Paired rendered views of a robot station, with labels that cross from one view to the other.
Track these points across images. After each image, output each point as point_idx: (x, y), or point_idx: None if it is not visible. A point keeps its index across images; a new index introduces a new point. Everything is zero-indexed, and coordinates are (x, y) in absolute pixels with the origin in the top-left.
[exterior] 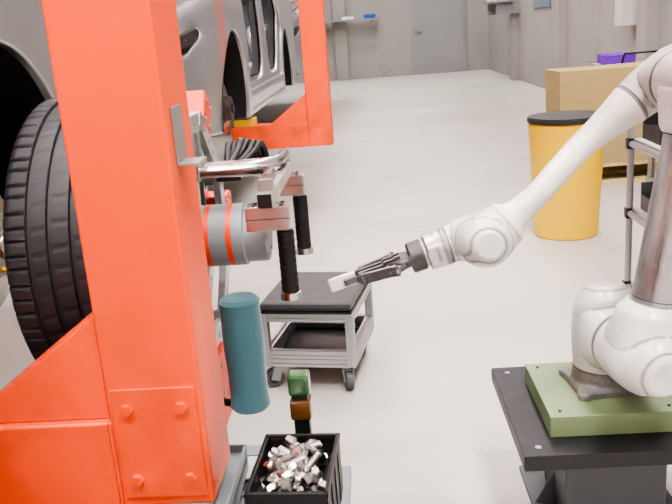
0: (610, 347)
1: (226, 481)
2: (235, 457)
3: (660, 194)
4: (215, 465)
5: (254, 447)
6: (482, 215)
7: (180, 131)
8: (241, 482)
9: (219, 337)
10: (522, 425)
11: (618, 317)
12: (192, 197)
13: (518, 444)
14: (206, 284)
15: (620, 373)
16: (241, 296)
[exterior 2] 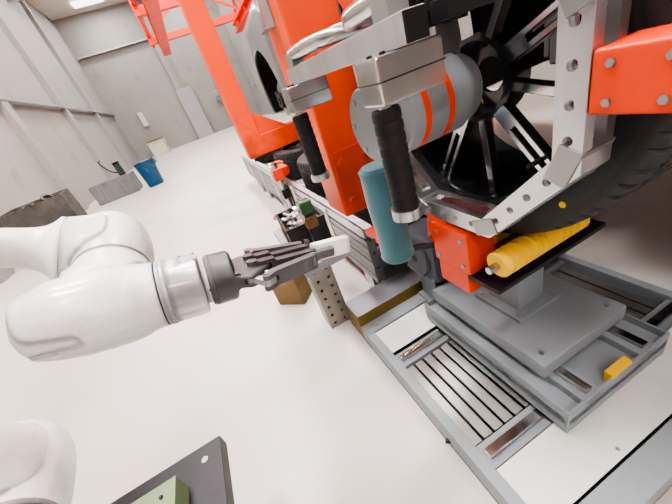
0: (49, 452)
1: (515, 366)
2: (560, 401)
3: None
4: (328, 196)
5: (637, 492)
6: (93, 213)
7: (265, 7)
8: (520, 389)
9: (456, 220)
10: (215, 502)
11: (7, 435)
12: (286, 52)
13: (224, 464)
14: (309, 111)
15: (71, 438)
16: (374, 166)
